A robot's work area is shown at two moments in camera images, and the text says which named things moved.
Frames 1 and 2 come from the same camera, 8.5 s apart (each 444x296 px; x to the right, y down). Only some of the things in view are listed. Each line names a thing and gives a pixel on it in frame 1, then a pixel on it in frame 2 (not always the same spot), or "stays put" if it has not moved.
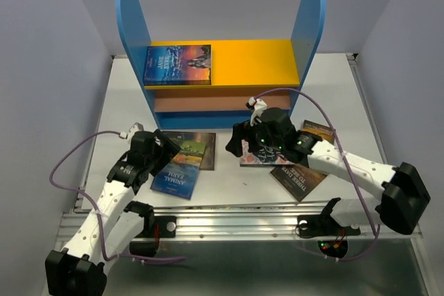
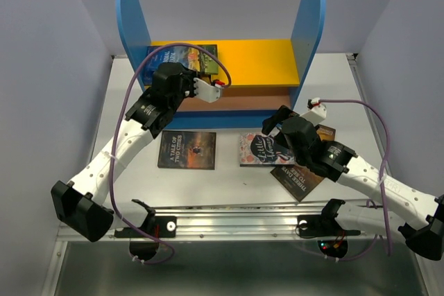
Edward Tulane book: (325, 132) stays put
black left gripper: (168, 146) -> (189, 75)
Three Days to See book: (299, 180) stays put
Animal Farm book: (178, 177) -> (193, 57)
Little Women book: (264, 157) stays put
